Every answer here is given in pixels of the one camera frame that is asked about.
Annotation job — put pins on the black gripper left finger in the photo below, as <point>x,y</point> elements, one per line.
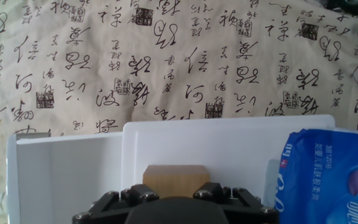
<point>110,205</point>

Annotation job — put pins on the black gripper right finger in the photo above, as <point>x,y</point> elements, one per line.
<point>247,205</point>

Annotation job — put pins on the light wooden block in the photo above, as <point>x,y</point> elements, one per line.
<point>176,180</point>

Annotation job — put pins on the white plastic drawer with knob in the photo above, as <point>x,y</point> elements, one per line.
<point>73,180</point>

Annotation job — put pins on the white plastic drawer cabinet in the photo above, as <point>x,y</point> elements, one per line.
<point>228,146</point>

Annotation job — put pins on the blue tissue pack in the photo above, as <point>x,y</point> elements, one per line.
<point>322,180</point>

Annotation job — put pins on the beige cloth with black calligraphy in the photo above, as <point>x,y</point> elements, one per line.
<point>135,62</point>

